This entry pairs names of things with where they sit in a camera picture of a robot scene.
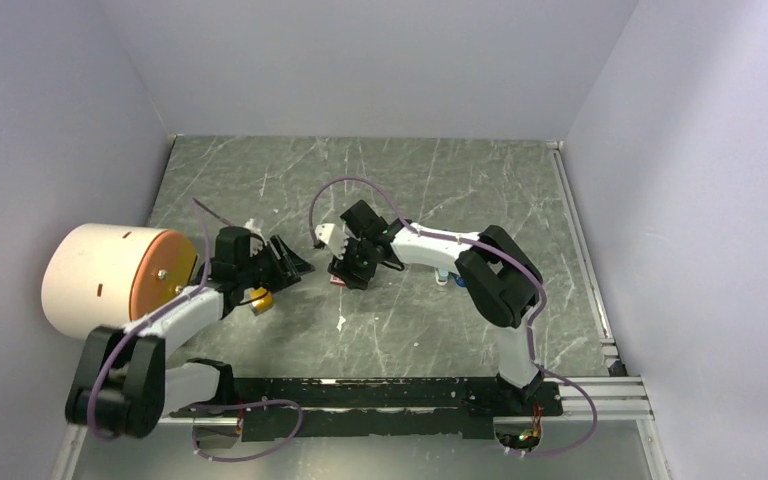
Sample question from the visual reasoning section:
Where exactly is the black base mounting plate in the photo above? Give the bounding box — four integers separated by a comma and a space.
174, 377, 563, 441

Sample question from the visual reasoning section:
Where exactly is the aluminium rail frame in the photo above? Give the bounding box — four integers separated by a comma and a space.
52, 142, 673, 480

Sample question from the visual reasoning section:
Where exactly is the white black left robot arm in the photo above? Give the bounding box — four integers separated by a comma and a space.
64, 226, 315, 439

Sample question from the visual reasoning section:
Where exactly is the yellow tape roll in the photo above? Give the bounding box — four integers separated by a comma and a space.
248, 287, 274, 315

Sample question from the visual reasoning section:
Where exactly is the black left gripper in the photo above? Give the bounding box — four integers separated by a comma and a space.
237, 234, 314, 294

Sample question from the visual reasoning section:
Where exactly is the white orange cylinder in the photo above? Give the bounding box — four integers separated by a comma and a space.
41, 223, 198, 340

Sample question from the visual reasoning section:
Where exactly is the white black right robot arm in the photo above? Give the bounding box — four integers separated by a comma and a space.
312, 201, 544, 414

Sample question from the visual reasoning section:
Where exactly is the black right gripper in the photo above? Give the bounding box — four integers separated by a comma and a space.
327, 233, 377, 291

